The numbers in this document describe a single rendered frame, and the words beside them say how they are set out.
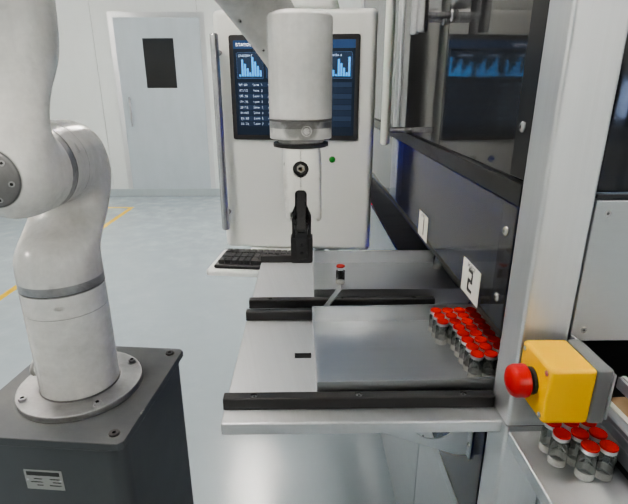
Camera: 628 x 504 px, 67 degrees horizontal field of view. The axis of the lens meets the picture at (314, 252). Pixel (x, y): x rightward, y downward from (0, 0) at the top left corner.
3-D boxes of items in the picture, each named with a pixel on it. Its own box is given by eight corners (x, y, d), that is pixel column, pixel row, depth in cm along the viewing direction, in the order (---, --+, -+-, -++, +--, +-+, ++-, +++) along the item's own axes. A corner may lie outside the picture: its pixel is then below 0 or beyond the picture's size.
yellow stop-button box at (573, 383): (570, 387, 62) (580, 338, 59) (602, 424, 55) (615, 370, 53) (512, 387, 62) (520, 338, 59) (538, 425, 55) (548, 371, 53)
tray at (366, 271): (437, 262, 129) (438, 249, 128) (468, 303, 104) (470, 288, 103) (312, 262, 128) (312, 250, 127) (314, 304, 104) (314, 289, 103)
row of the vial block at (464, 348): (449, 328, 93) (451, 306, 92) (483, 381, 76) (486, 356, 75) (438, 328, 93) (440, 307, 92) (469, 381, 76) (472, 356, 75)
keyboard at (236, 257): (346, 257, 155) (346, 250, 154) (344, 273, 142) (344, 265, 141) (226, 253, 159) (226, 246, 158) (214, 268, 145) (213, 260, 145)
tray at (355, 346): (477, 319, 97) (479, 303, 96) (538, 397, 73) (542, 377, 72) (312, 321, 96) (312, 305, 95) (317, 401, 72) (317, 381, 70)
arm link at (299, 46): (273, 116, 69) (265, 120, 60) (270, 16, 65) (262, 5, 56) (331, 116, 69) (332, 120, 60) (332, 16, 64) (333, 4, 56)
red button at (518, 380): (528, 384, 60) (533, 356, 58) (543, 404, 56) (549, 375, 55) (498, 384, 60) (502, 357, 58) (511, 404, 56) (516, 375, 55)
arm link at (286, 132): (333, 121, 60) (333, 145, 61) (330, 117, 68) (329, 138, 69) (266, 121, 60) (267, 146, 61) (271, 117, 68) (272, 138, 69)
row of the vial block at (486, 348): (460, 327, 93) (463, 306, 92) (497, 381, 76) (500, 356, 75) (449, 328, 93) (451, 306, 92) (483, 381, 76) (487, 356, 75)
